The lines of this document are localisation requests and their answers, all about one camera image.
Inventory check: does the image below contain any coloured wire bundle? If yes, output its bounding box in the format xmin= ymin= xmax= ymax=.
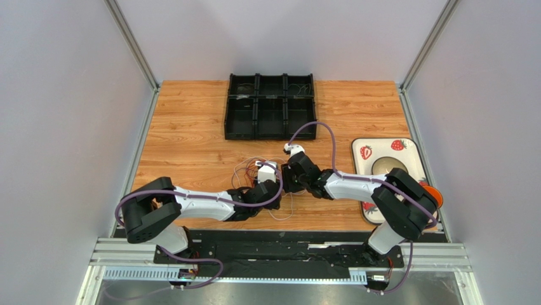
xmin=230 ymin=156 xmax=307 ymax=222

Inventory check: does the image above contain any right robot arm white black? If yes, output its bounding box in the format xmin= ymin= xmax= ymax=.
xmin=281 ymin=152 xmax=441 ymax=255

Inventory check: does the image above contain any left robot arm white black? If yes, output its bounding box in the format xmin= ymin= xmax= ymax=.
xmin=115 ymin=177 xmax=283 ymax=254

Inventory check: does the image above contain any strawberry pattern white tray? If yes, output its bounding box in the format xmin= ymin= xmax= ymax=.
xmin=351 ymin=137 xmax=429 ymax=225

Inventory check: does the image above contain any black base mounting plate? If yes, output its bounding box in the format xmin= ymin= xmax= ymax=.
xmin=152 ymin=229 xmax=404 ymax=280

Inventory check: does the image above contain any black six-compartment tray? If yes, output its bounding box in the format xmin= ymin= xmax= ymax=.
xmin=224 ymin=74 xmax=317 ymax=140

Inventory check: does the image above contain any beige ceramic bowl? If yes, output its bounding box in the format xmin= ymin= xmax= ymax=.
xmin=371 ymin=156 xmax=408 ymax=175

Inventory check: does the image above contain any orange plastic cup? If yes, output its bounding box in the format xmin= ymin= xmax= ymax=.
xmin=422 ymin=185 xmax=443 ymax=208

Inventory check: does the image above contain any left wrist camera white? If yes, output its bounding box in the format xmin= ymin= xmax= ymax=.
xmin=255 ymin=161 xmax=277 ymax=183

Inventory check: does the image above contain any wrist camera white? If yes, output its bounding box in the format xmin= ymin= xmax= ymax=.
xmin=255 ymin=161 xmax=277 ymax=183
xmin=283 ymin=143 xmax=305 ymax=156

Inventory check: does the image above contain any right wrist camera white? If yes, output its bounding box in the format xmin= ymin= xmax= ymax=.
xmin=283 ymin=143 xmax=305 ymax=156

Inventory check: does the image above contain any aluminium frame rail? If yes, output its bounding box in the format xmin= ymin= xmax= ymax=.
xmin=76 ymin=230 xmax=483 ymax=304

